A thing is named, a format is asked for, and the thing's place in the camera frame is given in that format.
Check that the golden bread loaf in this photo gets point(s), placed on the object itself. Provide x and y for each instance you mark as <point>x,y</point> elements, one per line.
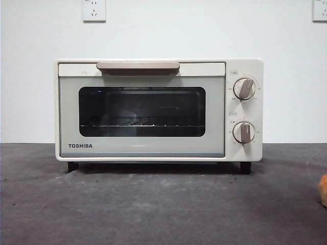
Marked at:
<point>323,191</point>

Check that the cream toaster oven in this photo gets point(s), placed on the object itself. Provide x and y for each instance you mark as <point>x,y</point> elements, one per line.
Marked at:
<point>255,112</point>

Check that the cream timer knob brown grip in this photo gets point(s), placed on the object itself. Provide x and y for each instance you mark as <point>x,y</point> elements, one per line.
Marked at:
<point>244,132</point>

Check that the cream temperature knob brown grip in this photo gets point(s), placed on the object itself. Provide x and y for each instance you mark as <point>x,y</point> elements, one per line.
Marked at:
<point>245,88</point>

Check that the white wall socket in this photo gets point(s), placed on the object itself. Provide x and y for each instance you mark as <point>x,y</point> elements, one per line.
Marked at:
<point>320,11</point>
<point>94,11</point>

